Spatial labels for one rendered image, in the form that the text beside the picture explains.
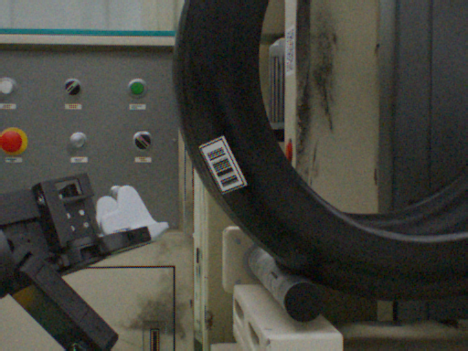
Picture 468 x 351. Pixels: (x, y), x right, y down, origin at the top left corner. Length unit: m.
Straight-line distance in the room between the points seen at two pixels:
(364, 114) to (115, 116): 0.54
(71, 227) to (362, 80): 0.70
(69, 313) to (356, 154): 0.70
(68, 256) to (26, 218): 0.05
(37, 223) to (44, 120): 0.94
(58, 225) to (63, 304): 0.07
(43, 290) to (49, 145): 0.96
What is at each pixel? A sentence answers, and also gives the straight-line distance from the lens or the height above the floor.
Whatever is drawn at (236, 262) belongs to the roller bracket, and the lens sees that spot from 1.37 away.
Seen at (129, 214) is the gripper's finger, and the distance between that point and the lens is 0.89.
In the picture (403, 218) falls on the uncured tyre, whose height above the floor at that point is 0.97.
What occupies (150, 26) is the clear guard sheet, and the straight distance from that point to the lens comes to 1.75.
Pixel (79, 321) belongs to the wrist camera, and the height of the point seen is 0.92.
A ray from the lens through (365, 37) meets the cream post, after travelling 1.43.
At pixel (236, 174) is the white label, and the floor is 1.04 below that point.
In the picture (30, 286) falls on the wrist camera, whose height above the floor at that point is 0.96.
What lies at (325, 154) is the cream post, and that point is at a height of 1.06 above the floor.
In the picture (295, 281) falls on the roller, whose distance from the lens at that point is 1.06.
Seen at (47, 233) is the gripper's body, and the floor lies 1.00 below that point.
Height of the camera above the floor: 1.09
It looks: 3 degrees down
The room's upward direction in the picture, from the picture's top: straight up
